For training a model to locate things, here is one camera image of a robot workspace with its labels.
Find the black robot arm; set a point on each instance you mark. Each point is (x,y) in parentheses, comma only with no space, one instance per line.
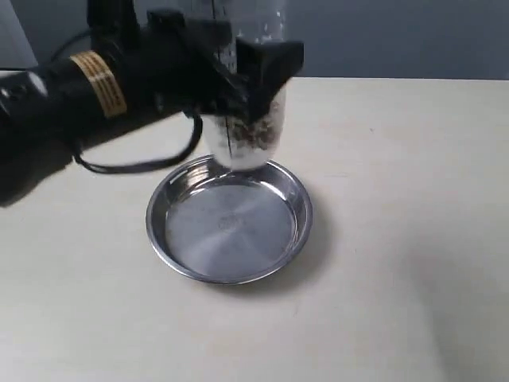
(52,113)

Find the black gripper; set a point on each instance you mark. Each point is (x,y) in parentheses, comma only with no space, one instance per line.
(172,62)

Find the clear plastic shaker bottle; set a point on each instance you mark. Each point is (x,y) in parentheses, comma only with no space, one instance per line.
(247,133)

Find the round stainless steel plate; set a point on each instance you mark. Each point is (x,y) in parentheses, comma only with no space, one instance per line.
(222,227)

